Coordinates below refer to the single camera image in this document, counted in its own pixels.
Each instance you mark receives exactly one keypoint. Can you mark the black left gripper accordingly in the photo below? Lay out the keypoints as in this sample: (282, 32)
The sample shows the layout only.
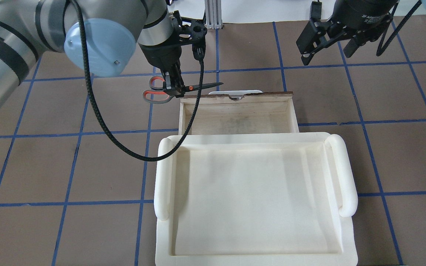
(160, 56)

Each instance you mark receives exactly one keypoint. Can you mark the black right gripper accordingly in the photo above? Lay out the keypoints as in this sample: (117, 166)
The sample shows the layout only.
(362, 13)

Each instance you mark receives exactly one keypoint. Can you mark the orange grey scissors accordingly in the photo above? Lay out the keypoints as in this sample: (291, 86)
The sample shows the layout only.
(168, 90)

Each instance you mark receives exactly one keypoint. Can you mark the brown wooden drawer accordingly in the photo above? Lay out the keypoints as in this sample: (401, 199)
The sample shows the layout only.
(245, 112)

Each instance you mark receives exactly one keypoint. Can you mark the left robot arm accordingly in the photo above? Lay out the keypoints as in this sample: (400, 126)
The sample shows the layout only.
(28, 28)

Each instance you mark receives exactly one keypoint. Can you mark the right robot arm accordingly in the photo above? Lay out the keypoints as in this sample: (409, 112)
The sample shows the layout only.
(316, 11)

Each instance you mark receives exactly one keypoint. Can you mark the white plastic tray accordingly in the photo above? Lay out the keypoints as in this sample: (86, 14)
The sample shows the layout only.
(284, 199)

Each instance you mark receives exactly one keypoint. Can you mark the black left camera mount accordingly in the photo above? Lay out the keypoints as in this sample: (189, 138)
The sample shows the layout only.
(188, 31)

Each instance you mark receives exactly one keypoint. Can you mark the aluminium frame post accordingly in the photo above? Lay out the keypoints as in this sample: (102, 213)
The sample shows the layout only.
(213, 14)

